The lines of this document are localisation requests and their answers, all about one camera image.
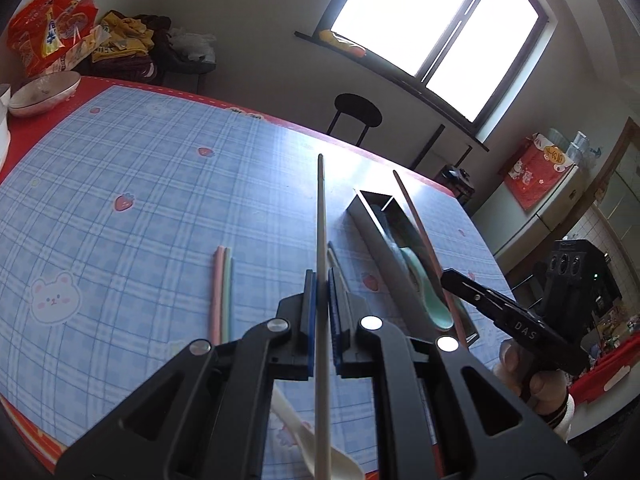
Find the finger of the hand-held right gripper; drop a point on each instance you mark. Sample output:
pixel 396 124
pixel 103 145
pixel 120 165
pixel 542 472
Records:
pixel 472 292

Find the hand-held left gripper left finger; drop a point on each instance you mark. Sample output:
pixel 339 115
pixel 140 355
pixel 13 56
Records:
pixel 311 330

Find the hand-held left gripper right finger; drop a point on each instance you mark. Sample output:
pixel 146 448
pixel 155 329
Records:
pixel 336 345

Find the green plastic spoon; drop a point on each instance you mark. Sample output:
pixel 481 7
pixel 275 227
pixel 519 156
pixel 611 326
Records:
pixel 430 305

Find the cream plastic spoon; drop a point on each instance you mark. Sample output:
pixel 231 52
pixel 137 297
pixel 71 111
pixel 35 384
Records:
pixel 295 420

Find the green chopstick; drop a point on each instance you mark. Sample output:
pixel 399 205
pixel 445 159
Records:
pixel 227 295

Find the beige chopstick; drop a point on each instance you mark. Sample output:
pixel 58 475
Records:
pixel 322 235

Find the metal utensil tray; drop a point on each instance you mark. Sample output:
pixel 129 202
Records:
pixel 380 260

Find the person's right forearm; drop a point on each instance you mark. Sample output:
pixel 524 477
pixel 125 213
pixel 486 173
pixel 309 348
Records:
pixel 560 420

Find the person's right hand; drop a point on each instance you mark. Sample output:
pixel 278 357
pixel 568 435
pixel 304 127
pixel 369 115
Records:
pixel 547 392

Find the white refrigerator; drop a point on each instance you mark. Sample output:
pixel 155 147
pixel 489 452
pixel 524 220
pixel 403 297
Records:
pixel 520 230

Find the red printed cloth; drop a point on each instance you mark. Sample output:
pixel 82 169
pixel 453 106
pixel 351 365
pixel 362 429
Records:
pixel 535 180

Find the tall clear plastic container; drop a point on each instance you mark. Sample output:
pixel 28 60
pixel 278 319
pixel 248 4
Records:
pixel 580 147

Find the black round chair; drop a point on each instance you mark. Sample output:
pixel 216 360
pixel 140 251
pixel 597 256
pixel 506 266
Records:
pixel 357 110

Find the dark framed window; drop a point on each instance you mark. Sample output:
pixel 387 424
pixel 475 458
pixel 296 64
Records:
pixel 425 20

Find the dark storage box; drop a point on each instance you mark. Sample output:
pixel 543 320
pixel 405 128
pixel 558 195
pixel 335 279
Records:
pixel 185 72

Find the yellow and red toy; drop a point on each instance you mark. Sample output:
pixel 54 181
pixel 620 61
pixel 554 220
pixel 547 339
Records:
pixel 332 39

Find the white plastic bag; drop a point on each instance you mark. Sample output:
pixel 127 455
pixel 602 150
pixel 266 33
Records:
pixel 192 42

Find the pile of yellow clothes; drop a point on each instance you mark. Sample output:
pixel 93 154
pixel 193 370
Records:
pixel 135 67

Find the red tablecloth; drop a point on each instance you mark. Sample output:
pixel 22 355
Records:
pixel 25 135

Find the yellow garment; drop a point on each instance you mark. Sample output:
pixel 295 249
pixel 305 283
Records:
pixel 125 30

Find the large white bowl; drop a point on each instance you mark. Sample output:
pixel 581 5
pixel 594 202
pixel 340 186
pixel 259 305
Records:
pixel 40 92

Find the bag of red snack packets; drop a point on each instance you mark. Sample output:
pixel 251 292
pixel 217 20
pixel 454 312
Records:
pixel 45 25

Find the dark folded frame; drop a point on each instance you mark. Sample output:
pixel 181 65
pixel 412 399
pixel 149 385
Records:
pixel 432 145

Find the wooden door frame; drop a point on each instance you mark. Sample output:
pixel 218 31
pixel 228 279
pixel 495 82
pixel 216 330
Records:
pixel 627 135

